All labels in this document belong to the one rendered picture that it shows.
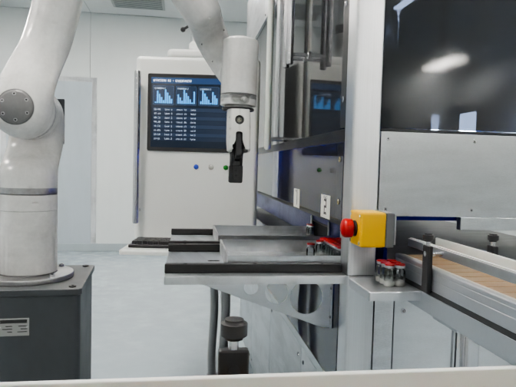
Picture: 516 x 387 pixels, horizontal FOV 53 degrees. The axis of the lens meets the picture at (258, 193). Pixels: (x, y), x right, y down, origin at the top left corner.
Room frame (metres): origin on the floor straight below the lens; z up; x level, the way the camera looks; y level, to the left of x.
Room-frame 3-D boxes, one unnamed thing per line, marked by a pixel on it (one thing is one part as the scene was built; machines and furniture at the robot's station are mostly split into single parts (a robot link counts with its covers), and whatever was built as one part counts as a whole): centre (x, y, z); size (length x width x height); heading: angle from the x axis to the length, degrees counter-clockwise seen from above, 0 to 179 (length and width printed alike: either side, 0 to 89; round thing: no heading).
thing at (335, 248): (1.32, -0.19, 0.90); 0.18 x 0.02 x 0.05; 8
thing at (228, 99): (1.21, 0.05, 1.27); 0.09 x 0.08 x 0.03; 8
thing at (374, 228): (1.08, -0.24, 1.00); 0.08 x 0.07 x 0.07; 98
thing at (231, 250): (1.31, -0.09, 0.90); 0.34 x 0.26 x 0.04; 98
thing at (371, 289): (1.07, -0.28, 0.87); 0.14 x 0.13 x 0.02; 98
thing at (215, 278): (1.46, 0.01, 0.87); 0.70 x 0.48 x 0.02; 8
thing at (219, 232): (1.64, -0.04, 0.90); 0.34 x 0.26 x 0.04; 98
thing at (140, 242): (1.97, 0.28, 0.82); 0.40 x 0.14 x 0.02; 90
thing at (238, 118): (1.22, 0.05, 1.21); 0.10 x 0.08 x 0.11; 8
